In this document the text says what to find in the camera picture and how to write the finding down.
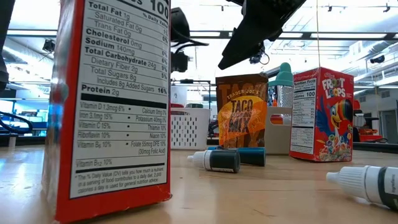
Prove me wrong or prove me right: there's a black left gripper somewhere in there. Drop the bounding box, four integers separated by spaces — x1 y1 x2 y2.
170 6 191 44

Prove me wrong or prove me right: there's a red mini cereal box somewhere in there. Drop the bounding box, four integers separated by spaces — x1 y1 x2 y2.
42 0 172 223

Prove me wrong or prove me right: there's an orange taco seasoning packet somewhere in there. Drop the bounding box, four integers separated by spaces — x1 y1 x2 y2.
215 73 269 149

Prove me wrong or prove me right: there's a red Froot Loops cereal box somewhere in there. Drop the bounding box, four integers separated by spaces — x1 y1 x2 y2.
289 67 355 163

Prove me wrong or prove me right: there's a blue dropper bottle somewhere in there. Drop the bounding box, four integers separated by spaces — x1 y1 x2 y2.
207 146 267 167

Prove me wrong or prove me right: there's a black dropper bottle white cap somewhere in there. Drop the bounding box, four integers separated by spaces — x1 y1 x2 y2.
325 165 398 210
187 149 241 174

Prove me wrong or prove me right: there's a black overhead light beam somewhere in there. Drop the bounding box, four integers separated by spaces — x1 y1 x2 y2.
6 29 398 40

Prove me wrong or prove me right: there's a white bucket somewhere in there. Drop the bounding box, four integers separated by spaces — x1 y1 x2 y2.
170 85 188 105

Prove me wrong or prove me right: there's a white perforated plastic basket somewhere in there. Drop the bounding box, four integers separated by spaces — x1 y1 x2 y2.
170 107 211 151

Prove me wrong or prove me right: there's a grey plastic bin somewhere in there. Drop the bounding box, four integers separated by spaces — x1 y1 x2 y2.
264 106 293 156

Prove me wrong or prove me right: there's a black ceiling-mounted device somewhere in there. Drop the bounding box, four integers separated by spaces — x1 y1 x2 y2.
42 39 56 53

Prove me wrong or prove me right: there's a red machine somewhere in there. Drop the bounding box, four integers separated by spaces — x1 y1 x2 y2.
354 99 385 143

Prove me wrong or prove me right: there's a grey door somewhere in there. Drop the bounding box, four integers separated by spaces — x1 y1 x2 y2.
381 109 398 144

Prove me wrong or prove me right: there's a black overhead camera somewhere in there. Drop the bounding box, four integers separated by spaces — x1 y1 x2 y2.
170 50 191 73

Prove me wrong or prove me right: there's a black camera with cable loop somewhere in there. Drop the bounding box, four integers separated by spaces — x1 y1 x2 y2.
248 46 270 65

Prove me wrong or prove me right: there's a black metal rack frame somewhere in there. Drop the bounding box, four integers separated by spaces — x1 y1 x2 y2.
170 79 212 108

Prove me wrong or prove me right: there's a teal-handled metal box grater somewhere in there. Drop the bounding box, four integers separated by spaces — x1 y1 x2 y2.
267 62 295 108

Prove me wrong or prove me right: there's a silver ceiling duct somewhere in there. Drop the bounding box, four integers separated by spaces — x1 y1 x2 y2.
348 40 398 63

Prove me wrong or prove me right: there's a black looped cable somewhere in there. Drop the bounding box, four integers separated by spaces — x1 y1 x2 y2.
0 111 34 135

